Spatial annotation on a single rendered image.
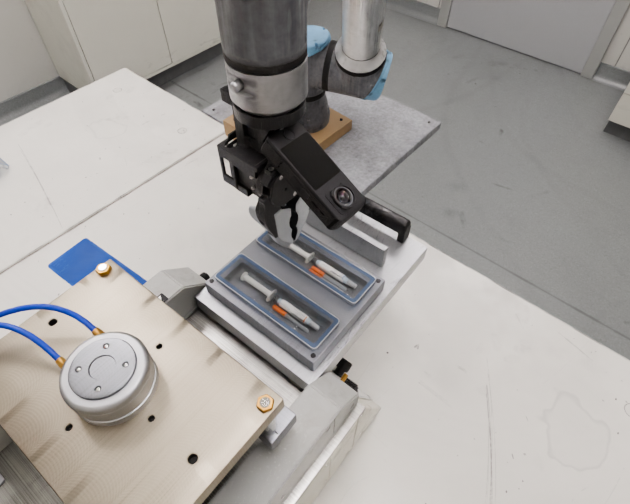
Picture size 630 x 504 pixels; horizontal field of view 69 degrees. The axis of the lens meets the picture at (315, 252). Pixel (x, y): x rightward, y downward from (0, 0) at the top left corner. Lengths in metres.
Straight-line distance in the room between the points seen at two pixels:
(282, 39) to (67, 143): 1.09
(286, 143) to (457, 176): 1.98
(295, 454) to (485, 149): 2.24
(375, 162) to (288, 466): 0.86
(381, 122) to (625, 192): 1.58
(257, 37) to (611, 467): 0.81
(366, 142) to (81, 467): 1.04
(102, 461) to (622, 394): 0.83
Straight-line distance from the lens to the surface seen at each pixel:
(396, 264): 0.72
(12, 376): 0.55
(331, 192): 0.45
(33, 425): 0.52
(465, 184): 2.38
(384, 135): 1.32
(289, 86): 0.43
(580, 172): 2.67
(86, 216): 1.20
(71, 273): 1.10
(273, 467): 0.55
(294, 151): 0.46
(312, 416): 0.57
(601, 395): 0.98
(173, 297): 0.67
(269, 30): 0.40
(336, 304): 0.64
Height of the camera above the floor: 1.54
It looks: 51 degrees down
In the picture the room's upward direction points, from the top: straight up
